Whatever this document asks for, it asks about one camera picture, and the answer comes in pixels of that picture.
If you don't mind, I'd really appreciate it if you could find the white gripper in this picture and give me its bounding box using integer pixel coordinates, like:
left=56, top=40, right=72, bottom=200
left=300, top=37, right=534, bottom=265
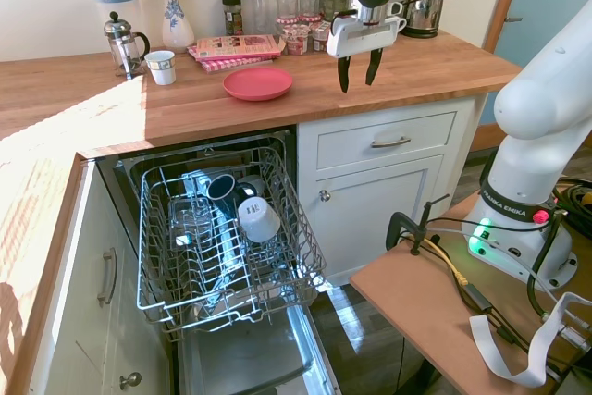
left=326, top=10, right=400, bottom=94

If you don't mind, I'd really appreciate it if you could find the pink plate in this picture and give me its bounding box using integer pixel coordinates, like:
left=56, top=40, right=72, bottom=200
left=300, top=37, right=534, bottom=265
left=222, top=66, right=294, bottom=103

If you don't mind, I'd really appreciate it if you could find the dishwasher with open door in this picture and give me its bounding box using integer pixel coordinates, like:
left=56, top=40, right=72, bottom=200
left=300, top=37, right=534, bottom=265
left=96, top=124, right=343, bottom=395

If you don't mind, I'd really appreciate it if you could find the white drawer front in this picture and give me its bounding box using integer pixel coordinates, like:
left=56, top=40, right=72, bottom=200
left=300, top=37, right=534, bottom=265
left=315, top=111, right=460, bottom=170

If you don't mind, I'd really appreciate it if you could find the stainless steel kettle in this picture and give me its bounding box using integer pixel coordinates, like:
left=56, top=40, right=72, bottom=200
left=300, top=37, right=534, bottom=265
left=400, top=0, right=445, bottom=39

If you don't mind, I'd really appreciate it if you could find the clear bottle with green lid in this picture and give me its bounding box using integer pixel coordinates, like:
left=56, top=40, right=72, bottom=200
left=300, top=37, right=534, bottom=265
left=251, top=0, right=271, bottom=35

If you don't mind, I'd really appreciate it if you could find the pink printed box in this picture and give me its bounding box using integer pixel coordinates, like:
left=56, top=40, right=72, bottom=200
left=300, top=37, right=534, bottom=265
left=196, top=33, right=288, bottom=61

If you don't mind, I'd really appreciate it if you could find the spice jar with dark lid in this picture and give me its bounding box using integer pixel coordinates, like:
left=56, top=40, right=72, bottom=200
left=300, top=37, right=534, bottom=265
left=221, top=0, right=244, bottom=37

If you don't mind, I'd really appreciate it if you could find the red gingham cloth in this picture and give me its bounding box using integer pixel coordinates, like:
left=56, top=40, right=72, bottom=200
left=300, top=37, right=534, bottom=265
left=186, top=44, right=275, bottom=74

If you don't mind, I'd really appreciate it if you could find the plain white mug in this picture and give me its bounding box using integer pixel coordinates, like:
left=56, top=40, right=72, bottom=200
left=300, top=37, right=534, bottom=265
left=238, top=175, right=266, bottom=198

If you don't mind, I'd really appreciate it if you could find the black screw clamp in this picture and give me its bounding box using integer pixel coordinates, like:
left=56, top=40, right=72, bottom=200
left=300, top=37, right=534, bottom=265
left=385, top=193, right=451, bottom=257

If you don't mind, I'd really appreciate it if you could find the white cabinet door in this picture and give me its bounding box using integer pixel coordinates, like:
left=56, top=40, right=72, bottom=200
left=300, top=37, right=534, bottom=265
left=315, top=167, right=432, bottom=286

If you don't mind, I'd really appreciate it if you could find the white mug with printed base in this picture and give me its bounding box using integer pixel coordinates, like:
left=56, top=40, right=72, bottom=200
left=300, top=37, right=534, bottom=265
left=237, top=196, right=282, bottom=244

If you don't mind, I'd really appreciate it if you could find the navy blue mug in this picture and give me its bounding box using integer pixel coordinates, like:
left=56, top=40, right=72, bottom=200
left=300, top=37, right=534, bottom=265
left=206, top=174, right=258, bottom=216

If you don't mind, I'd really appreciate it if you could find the white vase with blue flowers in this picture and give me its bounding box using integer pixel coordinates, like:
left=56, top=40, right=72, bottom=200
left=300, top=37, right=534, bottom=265
left=159, top=0, right=196, bottom=49

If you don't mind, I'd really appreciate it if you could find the frosted glass door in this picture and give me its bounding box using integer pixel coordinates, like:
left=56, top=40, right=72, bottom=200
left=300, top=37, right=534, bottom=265
left=483, top=0, right=592, bottom=70

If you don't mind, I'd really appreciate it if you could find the white cup with printed band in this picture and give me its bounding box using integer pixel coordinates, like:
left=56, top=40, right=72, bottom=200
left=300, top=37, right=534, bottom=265
left=144, top=50, right=178, bottom=86

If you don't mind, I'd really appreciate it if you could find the clear glass container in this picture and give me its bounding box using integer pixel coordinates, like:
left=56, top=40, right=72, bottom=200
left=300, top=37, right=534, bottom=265
left=166, top=195, right=218, bottom=253

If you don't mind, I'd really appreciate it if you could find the glass french press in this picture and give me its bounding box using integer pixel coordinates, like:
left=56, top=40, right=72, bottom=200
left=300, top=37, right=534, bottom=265
left=103, top=11, right=152, bottom=80

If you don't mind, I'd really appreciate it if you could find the water jug with blue lid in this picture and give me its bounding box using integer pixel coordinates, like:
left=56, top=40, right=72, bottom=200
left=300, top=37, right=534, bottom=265
left=88, top=0, right=139, bottom=50

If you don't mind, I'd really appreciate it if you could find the white corner cabinet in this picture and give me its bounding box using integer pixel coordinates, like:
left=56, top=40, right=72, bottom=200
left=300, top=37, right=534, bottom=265
left=27, top=158, right=173, bottom=395

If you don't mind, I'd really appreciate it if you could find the round metal cabinet knob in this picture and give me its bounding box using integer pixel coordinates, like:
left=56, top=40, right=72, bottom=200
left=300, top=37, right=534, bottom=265
left=118, top=371, right=143, bottom=392

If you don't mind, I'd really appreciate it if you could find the metal drawer handle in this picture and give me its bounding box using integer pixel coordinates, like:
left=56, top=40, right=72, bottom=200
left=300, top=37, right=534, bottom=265
left=369, top=136, right=413, bottom=149

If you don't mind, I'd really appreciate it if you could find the grey wire dishwasher rack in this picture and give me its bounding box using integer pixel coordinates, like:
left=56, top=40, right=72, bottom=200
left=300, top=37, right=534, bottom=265
left=136, top=133, right=327, bottom=334

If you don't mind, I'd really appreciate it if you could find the black and yellow cable bundle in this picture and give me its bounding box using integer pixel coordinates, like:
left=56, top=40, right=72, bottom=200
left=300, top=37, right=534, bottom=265
left=551, top=176, right=592, bottom=235

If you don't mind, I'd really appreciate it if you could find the black cable with adapter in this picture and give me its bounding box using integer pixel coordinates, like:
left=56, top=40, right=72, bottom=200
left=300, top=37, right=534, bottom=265
left=434, top=246, right=533, bottom=354

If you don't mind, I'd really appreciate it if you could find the metal bar cabinet handle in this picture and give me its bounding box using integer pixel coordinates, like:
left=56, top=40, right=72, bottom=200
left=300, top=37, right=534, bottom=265
left=96, top=247, right=118, bottom=308

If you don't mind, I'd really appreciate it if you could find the white flat ribbon cable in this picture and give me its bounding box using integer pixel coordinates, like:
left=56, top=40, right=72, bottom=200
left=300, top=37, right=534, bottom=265
left=468, top=291, right=592, bottom=389

